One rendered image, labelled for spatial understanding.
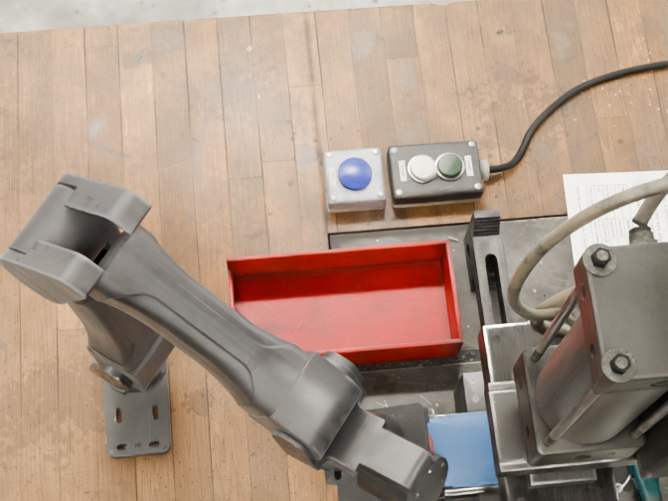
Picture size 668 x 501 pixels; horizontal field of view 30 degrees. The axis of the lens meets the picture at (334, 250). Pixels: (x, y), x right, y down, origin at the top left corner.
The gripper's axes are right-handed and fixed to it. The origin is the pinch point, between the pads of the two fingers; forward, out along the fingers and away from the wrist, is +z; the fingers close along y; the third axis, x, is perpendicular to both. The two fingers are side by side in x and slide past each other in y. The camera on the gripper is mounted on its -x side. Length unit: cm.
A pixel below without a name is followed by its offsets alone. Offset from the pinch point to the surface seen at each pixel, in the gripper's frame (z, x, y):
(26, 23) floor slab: 70, 104, -104
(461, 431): 3.5, 1.3, 4.0
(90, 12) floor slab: 76, 105, -92
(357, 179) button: 7.5, 32.1, -6.4
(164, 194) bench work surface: 0.2, 33.4, -28.0
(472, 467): 3.7, -2.4, 4.7
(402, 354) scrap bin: 7.5, 11.1, -3.2
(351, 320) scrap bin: 7.9, 16.0, -9.1
